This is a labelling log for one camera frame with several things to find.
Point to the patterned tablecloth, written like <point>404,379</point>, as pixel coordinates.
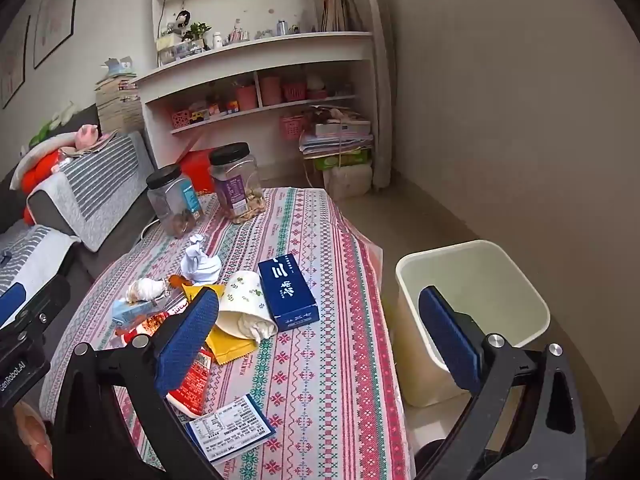
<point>320,360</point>

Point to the white bookshelf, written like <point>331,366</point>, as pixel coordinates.
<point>280,47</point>

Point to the small framed wall picture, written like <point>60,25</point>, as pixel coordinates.
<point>14,65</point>

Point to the pink plush pig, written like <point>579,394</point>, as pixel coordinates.
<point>87,135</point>

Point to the small white tissue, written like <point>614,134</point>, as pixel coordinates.
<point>147,290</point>

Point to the red plush toy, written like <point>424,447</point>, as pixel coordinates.
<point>42,167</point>

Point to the large framed wall picture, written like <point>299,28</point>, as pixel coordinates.
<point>57,15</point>

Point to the light blue carton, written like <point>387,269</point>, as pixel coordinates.
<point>130,310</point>

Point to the green tissue pack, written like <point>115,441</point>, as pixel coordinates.
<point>345,160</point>

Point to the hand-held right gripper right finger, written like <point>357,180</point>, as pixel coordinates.
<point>450,340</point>

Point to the cream plastic bin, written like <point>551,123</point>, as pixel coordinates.
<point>500,280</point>

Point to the quilted grey seat cover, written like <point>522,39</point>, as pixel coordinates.
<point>35,255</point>

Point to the grey sofa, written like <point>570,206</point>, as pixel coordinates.
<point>95,260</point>

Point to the white plastic bag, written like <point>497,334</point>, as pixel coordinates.
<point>350,182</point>

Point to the green and white plush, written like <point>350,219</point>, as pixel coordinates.
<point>50,125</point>

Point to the yellow toy car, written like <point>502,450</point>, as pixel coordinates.
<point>197,117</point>

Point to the black-haired doll figure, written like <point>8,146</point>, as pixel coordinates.
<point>182,21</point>

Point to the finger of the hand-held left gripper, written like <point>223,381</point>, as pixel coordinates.
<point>11,305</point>
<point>47,300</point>

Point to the person's left hand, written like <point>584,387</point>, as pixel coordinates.
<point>32,435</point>

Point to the clear jar blue label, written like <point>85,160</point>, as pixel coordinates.
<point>172,200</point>

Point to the leaning books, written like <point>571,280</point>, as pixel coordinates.
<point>337,10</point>

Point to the red snack packet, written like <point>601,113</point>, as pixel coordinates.
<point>192,385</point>

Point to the stack of papers and books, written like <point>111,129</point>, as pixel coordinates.
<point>335,132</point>

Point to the yellow wrapper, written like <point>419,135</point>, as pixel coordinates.
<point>227,347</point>

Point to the striped grey sofa cover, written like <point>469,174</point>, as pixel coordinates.
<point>100,180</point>

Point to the clear jar purple label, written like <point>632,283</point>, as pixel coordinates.
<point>235,190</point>

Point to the small green plant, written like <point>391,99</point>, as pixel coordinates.
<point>199,30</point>

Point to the pink storage bin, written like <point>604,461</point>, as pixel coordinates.
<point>246,97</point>
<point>270,91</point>

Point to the floral paper cup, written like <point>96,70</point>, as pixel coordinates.
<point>240,300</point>

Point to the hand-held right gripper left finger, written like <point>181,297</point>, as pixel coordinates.
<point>187,340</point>

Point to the small pink lattice basket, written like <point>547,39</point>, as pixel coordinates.
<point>182,119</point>

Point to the hanging pink lattice basket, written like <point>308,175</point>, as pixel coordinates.
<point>292,127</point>

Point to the beige curtain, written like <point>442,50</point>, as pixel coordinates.
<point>377,60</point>

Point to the light blue tissue box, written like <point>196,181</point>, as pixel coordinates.
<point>119,67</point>

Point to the dark blue box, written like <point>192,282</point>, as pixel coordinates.
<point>287,290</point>

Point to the orange peel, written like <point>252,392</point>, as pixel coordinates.
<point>177,281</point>

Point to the white and blue printed packet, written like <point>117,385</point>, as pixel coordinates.
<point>230,427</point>

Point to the large white tissue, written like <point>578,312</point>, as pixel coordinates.
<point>202,267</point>

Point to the pink mesh basket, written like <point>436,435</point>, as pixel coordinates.
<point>294,92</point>

